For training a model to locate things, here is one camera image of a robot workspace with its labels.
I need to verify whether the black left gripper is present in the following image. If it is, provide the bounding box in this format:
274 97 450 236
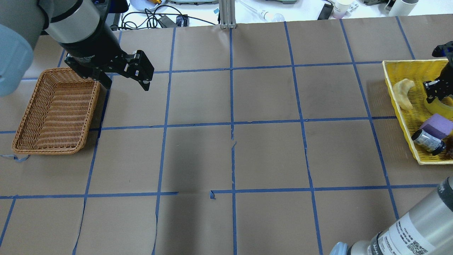
64 35 154 91

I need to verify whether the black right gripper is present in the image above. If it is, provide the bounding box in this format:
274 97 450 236
423 41 453 104

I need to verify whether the yellow tape roll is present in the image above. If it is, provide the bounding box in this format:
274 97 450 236
422 96 453 118

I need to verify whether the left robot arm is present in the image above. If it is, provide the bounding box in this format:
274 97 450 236
0 0 154 96

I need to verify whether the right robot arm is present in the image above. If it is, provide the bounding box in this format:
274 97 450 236
331 42 453 255

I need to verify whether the purple foam block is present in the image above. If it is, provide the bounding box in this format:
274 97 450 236
420 113 453 140

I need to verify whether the beige curved bread piece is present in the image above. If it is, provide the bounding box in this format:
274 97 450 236
392 79 415 111

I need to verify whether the black labelled bottle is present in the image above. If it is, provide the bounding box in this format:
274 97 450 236
411 129 446 155

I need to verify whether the black power adapter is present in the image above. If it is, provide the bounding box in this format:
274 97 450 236
157 16 178 28

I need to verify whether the white bowl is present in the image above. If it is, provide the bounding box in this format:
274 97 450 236
129 0 167 12

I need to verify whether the brown wicker basket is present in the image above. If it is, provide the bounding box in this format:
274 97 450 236
11 67 101 155

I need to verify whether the white cylinder tube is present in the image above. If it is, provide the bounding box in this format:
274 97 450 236
385 0 419 17

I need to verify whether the white paper cup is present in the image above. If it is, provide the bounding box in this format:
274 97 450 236
332 0 354 19

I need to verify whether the black phone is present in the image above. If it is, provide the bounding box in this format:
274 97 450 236
317 4 334 20

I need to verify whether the white light bulb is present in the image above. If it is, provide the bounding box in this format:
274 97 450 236
258 10 285 22

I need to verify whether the black cable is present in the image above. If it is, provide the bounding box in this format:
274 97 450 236
111 8 216 30

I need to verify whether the aluminium frame post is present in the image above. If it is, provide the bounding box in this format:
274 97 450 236
218 0 237 29

